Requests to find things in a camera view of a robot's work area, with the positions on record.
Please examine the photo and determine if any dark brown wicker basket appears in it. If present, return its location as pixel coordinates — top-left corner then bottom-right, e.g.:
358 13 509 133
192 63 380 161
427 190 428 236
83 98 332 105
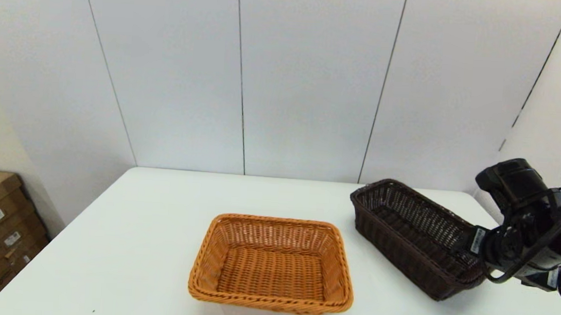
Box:
344 176 493 304

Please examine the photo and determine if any orange wicker basket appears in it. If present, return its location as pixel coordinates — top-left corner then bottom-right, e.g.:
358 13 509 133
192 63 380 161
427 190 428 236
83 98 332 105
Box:
187 211 358 315

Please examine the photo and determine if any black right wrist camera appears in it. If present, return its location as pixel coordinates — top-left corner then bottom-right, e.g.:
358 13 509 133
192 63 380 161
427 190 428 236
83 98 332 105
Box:
520 262 561 293

